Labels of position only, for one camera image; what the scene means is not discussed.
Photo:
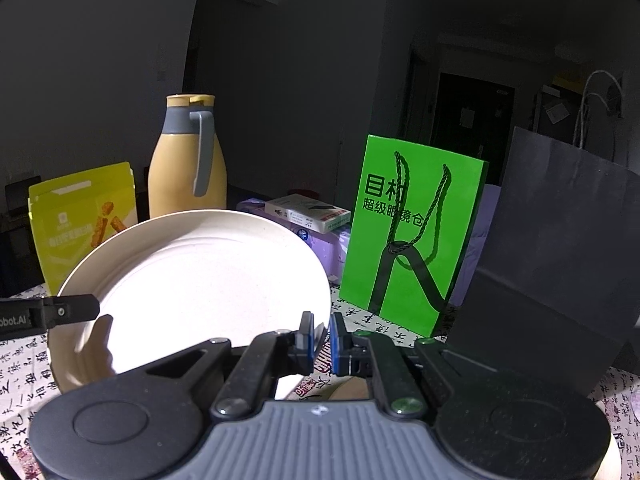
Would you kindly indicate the yellow-green snack box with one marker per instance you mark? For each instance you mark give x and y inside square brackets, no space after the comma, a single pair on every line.
[74,214]

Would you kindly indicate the calligraphy print tablecloth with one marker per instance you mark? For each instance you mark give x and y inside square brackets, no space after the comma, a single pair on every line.
[27,383]

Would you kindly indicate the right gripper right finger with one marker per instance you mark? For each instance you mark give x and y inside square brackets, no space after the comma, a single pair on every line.
[387,370]

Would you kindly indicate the cream white plate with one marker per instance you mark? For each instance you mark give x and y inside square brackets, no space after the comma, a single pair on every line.
[171,282]

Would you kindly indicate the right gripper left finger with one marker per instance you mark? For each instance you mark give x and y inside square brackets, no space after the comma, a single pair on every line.
[256,372]

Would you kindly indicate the purple tissue pack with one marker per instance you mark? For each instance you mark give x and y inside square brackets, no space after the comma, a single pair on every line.
[330,248]

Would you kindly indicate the black paper bag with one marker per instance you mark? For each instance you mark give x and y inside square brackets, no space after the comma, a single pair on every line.
[556,292]

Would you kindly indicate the green paper bag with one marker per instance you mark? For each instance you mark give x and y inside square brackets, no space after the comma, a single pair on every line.
[412,223]

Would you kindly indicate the small white box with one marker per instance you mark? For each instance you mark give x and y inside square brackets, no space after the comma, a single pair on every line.
[308,213]

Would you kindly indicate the yellow thermos jug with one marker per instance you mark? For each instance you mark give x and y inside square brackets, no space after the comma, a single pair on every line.
[187,170]

